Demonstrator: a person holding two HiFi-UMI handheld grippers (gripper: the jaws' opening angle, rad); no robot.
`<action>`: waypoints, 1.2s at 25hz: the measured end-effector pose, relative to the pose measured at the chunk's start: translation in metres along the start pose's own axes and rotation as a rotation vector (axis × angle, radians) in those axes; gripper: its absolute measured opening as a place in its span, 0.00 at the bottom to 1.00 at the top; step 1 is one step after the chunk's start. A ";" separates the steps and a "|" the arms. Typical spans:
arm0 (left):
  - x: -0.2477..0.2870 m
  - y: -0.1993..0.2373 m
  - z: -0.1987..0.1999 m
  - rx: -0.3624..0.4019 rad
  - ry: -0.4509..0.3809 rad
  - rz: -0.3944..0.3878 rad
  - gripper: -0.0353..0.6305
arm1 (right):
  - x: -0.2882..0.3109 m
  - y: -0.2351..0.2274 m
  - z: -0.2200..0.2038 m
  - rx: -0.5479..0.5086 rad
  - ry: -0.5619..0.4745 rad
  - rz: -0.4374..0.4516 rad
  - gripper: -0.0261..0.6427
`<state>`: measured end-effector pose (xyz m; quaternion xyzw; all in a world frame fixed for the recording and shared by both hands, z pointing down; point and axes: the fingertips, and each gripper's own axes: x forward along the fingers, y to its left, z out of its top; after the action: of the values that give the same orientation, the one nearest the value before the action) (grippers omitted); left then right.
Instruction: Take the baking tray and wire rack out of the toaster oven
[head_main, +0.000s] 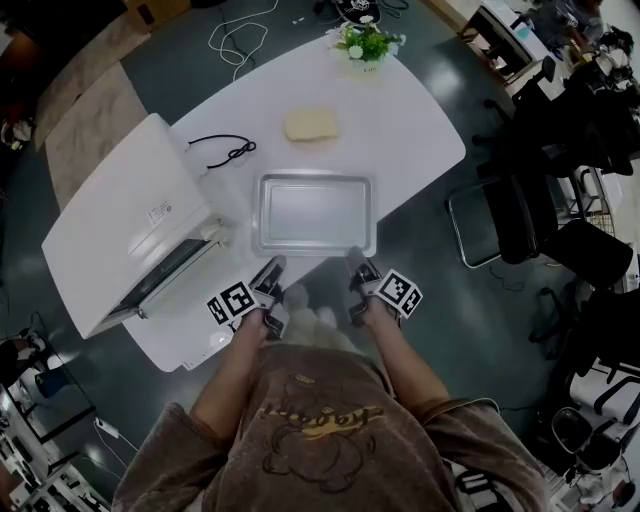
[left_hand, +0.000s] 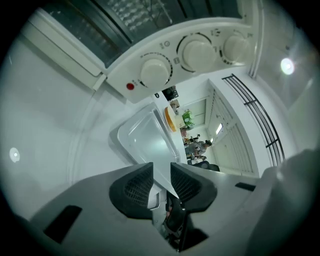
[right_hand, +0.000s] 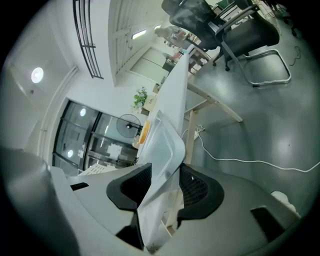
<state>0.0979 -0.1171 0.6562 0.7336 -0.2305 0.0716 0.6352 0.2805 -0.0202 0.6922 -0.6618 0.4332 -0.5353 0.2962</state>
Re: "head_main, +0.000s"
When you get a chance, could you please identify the cardboard box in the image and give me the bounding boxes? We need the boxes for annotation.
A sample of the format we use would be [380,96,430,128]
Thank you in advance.
[123,0,192,27]

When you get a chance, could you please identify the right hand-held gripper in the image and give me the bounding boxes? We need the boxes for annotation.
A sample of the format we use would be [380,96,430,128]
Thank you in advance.
[346,245,424,330]

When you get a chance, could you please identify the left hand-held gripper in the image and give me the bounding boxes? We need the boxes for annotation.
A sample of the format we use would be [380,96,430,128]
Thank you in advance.
[206,254,293,344]

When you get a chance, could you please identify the black chrome cantilever chair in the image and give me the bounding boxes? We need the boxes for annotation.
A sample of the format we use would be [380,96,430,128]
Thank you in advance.
[445,169,560,270]

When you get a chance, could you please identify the white toaster oven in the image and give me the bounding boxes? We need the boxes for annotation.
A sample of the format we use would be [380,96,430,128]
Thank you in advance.
[41,112,236,341]

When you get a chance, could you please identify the person's left forearm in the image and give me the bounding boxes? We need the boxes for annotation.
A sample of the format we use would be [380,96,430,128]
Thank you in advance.
[189,308,275,442]

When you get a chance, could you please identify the silver baking tray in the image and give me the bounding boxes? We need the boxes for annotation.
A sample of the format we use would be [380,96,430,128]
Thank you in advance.
[251,171,379,259]

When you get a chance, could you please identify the potted plant white flowers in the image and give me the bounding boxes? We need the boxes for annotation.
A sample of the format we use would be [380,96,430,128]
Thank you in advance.
[327,14,408,81]

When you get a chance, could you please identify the white black office chair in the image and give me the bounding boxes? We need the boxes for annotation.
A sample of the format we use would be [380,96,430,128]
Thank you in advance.
[549,372,640,501]

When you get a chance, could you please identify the person's left shoe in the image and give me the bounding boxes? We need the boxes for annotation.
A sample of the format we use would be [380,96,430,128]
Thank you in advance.
[284,283,312,315]

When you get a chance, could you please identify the person's right forearm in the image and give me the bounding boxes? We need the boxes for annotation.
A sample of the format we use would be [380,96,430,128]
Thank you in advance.
[360,298,455,429]

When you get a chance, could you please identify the beige trousers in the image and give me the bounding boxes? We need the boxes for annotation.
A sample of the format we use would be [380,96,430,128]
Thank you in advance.
[278,305,365,358]

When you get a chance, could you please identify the bread slice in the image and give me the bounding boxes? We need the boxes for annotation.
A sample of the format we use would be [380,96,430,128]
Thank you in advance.
[283,106,343,144]

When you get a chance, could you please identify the white office desk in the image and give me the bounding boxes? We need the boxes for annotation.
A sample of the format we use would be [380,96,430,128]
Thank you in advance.
[460,2,551,92]

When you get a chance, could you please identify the black cable bundle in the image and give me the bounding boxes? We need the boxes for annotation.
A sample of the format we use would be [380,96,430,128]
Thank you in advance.
[312,0,409,24]

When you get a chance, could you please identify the white floor cable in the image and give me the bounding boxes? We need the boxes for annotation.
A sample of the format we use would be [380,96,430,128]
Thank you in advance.
[206,0,281,81]

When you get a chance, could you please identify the black power cable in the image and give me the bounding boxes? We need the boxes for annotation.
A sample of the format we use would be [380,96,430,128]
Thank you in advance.
[186,133,258,171]

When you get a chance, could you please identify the brown printed shirt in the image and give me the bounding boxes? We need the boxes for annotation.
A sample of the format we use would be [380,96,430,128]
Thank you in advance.
[111,343,552,512]

